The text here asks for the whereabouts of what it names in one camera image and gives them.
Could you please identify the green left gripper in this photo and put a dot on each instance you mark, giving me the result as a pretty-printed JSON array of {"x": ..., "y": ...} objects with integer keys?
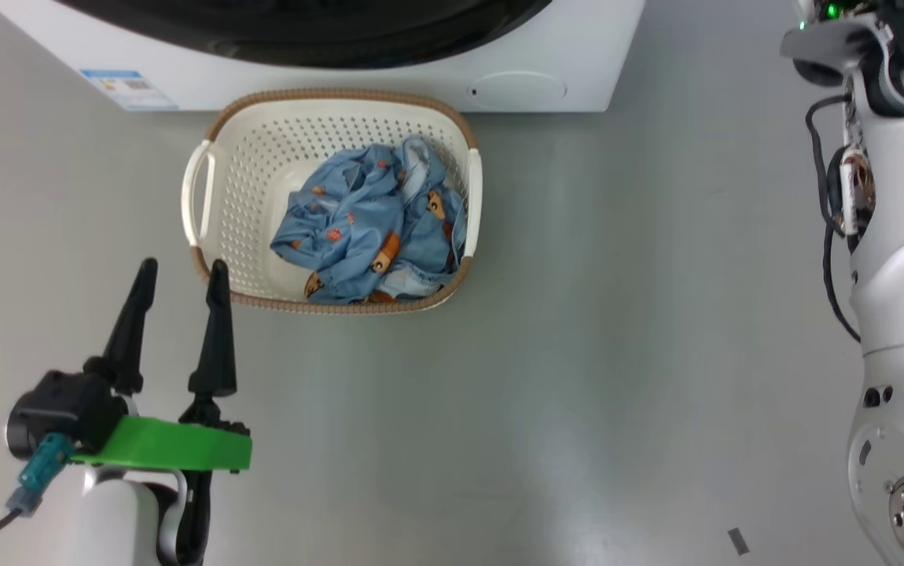
[{"x": 161, "y": 444}]

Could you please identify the blue printed garment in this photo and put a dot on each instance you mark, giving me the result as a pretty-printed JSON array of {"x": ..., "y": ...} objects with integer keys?
[{"x": 358, "y": 212}]

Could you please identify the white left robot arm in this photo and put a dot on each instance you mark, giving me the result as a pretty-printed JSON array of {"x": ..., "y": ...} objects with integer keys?
[{"x": 118, "y": 519}]

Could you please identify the cream perforated laundry basket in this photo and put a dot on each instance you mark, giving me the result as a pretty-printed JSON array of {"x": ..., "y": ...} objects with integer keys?
[{"x": 263, "y": 157}]

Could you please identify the white front-load washing machine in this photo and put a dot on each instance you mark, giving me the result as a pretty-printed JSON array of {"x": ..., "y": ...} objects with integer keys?
[{"x": 420, "y": 79}]

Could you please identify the blue energy label sticker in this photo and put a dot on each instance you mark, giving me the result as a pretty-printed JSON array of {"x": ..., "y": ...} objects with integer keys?
[{"x": 126, "y": 88}]

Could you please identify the round washer filter cover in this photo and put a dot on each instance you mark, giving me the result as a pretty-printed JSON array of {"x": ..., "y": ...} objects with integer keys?
[{"x": 516, "y": 90}]

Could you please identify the small grey tape piece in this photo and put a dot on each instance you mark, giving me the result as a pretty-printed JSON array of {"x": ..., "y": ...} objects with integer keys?
[{"x": 738, "y": 541}]

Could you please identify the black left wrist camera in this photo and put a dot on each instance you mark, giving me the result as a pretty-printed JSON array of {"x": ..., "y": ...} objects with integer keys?
[{"x": 67, "y": 405}]

